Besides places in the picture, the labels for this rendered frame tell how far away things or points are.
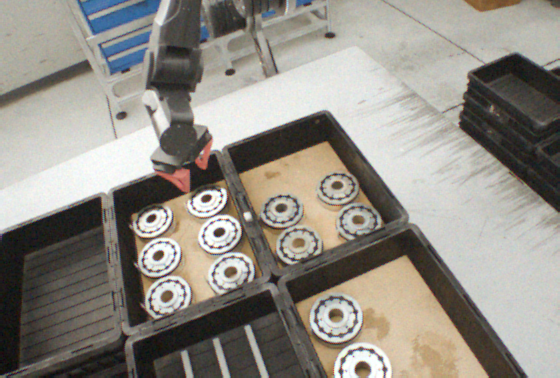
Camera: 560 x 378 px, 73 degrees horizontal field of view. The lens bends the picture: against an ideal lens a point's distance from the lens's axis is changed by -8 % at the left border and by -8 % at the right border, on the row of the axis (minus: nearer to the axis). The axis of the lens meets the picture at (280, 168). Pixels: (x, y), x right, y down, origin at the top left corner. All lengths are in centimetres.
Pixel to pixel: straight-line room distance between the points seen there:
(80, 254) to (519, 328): 105
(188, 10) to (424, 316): 69
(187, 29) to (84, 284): 68
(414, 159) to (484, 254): 36
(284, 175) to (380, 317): 44
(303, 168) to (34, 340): 76
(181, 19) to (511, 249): 92
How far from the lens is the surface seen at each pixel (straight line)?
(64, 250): 116
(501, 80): 202
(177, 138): 60
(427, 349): 84
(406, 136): 134
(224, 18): 170
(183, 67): 63
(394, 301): 87
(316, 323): 82
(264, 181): 106
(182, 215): 106
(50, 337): 105
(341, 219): 93
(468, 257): 110
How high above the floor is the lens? 162
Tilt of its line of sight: 47 degrees down
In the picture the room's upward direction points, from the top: 12 degrees counter-clockwise
